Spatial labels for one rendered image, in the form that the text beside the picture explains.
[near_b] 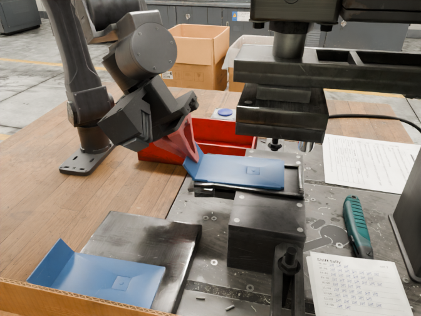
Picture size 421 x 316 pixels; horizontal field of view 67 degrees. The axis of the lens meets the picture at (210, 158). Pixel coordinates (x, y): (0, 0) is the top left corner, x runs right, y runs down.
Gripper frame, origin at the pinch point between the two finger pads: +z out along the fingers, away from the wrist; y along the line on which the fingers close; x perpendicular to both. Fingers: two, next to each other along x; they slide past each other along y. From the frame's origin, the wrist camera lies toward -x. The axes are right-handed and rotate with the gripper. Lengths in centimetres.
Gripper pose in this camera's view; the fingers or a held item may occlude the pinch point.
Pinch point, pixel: (193, 157)
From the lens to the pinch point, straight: 52.1
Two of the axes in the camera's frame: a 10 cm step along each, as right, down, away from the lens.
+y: 8.4, -3.4, -4.3
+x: 1.9, -5.6, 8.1
